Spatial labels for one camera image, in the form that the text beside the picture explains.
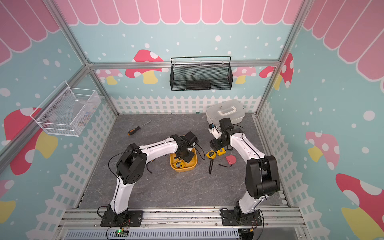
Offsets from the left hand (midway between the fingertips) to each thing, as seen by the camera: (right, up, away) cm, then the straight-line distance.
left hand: (186, 158), depth 94 cm
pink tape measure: (+29, -1, 0) cm, 29 cm away
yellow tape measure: (+22, +3, +2) cm, 23 cm away
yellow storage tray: (+2, -3, -8) cm, 9 cm away
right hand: (+19, +10, -3) cm, 22 cm away
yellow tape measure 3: (-4, -3, -5) cm, 7 cm away
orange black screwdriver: (-40, +17, +13) cm, 45 cm away
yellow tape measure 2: (+16, +2, 0) cm, 16 cm away
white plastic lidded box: (+31, +34, +14) cm, 48 cm away
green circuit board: (-31, -32, -22) cm, 50 cm away
